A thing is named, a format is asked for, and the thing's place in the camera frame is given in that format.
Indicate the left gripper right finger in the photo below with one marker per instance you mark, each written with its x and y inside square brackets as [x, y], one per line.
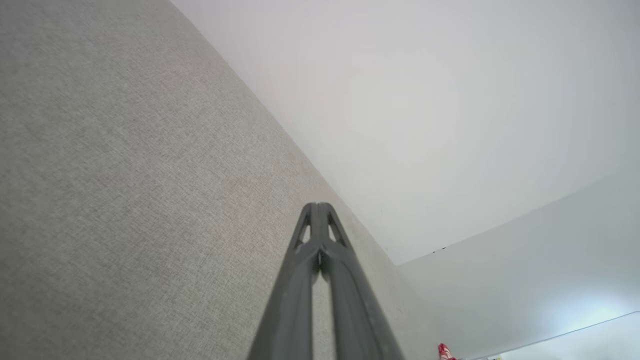
[355, 310]

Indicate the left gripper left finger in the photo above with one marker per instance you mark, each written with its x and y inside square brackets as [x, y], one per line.
[290, 305]

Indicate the red and white jersey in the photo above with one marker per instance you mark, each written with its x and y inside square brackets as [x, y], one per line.
[445, 351]

